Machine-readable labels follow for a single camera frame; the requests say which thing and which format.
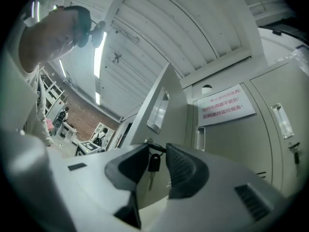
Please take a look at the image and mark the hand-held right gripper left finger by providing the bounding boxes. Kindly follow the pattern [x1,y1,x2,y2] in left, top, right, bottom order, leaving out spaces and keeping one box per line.
[104,143,150,230]

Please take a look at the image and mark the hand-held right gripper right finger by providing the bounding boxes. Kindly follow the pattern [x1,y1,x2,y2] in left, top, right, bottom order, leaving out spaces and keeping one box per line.
[166,143,210,200]

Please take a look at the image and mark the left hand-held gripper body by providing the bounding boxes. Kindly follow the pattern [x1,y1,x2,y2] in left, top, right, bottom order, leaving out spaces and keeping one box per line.
[75,141,107,157]

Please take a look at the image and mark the grey locker door with sign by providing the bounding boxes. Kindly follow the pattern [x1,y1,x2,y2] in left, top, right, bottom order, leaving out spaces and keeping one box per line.
[192,82,275,186]

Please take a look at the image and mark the grey locker door with keys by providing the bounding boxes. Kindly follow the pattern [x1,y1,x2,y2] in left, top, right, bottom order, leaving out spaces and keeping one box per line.
[129,62,189,210]

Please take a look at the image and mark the grey locker door with handle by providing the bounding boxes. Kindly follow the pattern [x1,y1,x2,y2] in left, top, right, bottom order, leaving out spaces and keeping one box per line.
[249,61,309,198]

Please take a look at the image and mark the white open shelf unit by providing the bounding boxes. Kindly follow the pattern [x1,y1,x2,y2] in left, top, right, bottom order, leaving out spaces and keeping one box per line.
[38,66,69,120]

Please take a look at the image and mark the keys in locker lock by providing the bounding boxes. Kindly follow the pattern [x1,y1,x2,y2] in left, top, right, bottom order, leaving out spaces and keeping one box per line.
[288,141,301,178]

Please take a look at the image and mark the grey metal locker cabinet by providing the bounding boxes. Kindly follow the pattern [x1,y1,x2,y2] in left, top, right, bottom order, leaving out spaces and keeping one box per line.
[179,27,309,199]

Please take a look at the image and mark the white cabinet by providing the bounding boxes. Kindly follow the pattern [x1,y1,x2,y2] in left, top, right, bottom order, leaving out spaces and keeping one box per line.
[92,122,115,150]

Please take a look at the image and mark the black-headed hanging key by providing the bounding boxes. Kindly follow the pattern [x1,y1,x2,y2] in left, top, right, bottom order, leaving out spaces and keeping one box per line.
[147,153,162,191]

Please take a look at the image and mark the white low desk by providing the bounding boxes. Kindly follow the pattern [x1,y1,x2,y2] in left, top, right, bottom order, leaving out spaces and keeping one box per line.
[59,121,79,143]

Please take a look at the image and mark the black key in lock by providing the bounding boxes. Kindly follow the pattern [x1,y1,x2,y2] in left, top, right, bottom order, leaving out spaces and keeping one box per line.
[144,137,167,154]

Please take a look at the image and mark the person's white shirt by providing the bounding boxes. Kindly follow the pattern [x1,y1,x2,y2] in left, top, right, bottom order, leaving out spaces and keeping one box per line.
[0,49,55,147]

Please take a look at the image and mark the white paper sign red print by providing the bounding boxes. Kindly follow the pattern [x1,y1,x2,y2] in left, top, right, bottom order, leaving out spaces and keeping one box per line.
[197,84,257,127]

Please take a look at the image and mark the ceiling sprinkler fitting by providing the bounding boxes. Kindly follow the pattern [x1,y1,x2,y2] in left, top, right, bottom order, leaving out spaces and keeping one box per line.
[110,52,123,64]

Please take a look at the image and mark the person's head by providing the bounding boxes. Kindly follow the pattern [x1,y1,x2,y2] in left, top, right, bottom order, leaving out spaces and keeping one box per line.
[18,5,80,73]

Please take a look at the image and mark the black head-worn camera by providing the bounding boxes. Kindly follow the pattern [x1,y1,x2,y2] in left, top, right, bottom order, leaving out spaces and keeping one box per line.
[63,5,107,49]

